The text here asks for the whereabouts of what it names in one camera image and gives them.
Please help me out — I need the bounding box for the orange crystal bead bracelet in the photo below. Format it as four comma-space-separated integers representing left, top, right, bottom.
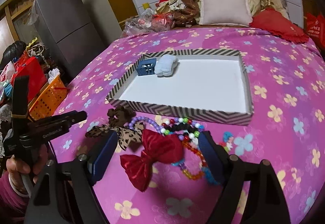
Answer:
181, 141, 208, 181

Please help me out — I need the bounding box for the leopard print bow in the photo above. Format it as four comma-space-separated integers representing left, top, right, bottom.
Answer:
85, 122, 145, 151

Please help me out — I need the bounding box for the multicolour bead bracelet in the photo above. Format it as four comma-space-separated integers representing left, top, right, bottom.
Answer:
160, 116, 206, 147

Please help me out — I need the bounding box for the brown scrunchie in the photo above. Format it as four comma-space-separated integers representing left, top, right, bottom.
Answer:
107, 106, 136, 128

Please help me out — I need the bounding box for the red satin bow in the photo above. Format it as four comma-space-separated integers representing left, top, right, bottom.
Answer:
120, 129, 184, 192

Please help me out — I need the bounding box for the purple bead bracelet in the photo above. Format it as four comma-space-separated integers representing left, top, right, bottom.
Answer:
128, 115, 168, 134

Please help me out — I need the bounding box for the blue hair claw clip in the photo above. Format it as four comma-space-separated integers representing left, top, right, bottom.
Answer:
136, 58, 156, 76

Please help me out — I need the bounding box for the white fluffy scrunchie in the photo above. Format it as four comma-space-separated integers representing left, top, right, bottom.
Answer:
154, 54, 178, 77

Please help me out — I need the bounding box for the black scrunchie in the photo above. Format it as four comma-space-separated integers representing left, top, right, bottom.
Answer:
165, 123, 197, 134

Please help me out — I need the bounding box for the left hand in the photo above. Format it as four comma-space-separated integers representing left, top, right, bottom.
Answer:
6, 144, 48, 194

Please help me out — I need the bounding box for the orange plastic basket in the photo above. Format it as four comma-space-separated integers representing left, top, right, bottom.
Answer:
29, 75, 68, 121

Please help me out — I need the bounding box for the red bag beside basket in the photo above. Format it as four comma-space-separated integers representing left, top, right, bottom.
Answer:
10, 57, 47, 102

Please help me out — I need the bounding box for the striped chevron tray box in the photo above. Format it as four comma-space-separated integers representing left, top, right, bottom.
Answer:
107, 48, 254, 125

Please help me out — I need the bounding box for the pink floral bedsheet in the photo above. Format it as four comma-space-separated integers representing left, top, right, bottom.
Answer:
52, 28, 324, 223

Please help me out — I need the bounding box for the grey refrigerator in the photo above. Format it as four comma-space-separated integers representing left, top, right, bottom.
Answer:
34, 0, 105, 84

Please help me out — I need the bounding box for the clear plastic bag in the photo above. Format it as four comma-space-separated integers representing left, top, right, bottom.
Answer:
121, 8, 173, 38

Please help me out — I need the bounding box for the brown patterned blanket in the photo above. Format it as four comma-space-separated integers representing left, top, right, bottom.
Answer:
168, 0, 200, 27

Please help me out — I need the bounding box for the red cushion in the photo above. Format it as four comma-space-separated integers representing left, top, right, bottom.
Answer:
249, 8, 309, 44

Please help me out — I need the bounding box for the white pillow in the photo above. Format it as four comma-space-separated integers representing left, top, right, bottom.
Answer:
199, 0, 253, 26

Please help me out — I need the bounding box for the santa plush toy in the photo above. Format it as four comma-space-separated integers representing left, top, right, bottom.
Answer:
155, 0, 169, 13

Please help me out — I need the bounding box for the red shopping bag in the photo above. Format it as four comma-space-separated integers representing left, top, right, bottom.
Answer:
306, 13, 325, 51

